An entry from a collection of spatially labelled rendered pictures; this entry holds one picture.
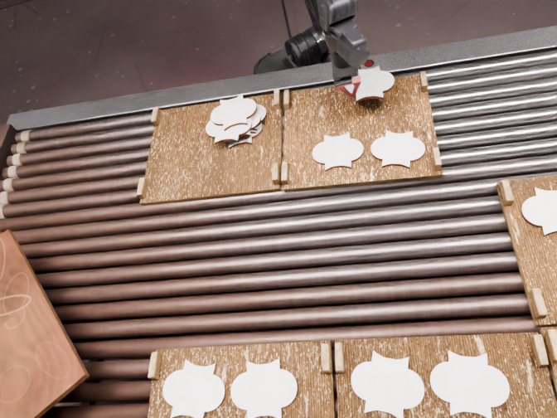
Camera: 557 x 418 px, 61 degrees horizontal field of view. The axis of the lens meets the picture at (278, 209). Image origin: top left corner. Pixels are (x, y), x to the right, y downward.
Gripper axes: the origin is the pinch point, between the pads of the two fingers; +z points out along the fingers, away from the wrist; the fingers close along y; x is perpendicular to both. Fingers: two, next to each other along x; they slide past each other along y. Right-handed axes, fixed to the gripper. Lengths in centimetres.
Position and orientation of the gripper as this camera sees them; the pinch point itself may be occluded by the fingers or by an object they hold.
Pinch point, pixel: (351, 85)
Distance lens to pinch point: 133.5
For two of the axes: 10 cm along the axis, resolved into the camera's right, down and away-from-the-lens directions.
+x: 9.5, -1.4, -2.9
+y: -0.2, 8.7, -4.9
